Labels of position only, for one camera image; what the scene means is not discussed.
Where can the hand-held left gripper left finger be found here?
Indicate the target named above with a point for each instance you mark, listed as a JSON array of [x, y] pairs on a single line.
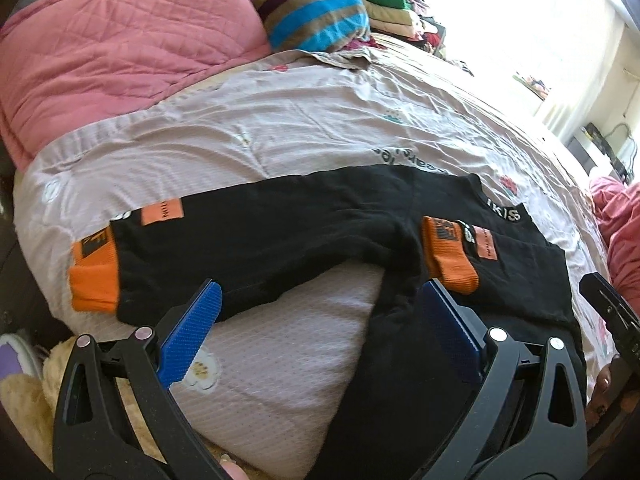
[[192, 327]]

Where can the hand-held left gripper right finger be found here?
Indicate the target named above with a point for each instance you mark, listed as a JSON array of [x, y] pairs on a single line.
[[450, 330]]

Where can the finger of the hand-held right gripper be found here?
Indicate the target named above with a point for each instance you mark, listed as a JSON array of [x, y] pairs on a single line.
[[617, 315]]

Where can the black pants with orange cuffs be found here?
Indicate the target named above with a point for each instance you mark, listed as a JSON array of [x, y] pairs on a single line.
[[300, 230]]

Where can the stack of folded clothes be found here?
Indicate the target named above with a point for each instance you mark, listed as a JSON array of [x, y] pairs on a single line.
[[395, 15]]

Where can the person's right hand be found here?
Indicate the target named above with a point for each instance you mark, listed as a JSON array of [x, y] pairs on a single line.
[[601, 392]]

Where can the person's left hand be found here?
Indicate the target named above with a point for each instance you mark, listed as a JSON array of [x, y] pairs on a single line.
[[231, 470]]

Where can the pink crumpled cloth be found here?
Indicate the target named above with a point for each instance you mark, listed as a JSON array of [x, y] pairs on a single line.
[[622, 230]]

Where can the white curtain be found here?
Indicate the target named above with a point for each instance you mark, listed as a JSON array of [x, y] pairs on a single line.
[[580, 85]]

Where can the pale pink printed bed sheet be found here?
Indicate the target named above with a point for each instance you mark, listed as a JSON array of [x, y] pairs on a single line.
[[300, 110]]

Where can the colourful windowsill objects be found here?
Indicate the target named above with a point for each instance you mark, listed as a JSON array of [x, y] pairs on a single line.
[[532, 85]]

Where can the pink quilted blanket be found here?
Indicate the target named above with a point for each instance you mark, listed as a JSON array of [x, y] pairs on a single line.
[[110, 50]]

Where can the red floral cloth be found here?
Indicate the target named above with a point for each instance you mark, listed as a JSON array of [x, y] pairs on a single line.
[[362, 45]]

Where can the striped knitted pillow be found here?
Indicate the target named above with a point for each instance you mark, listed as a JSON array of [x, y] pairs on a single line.
[[310, 15]]

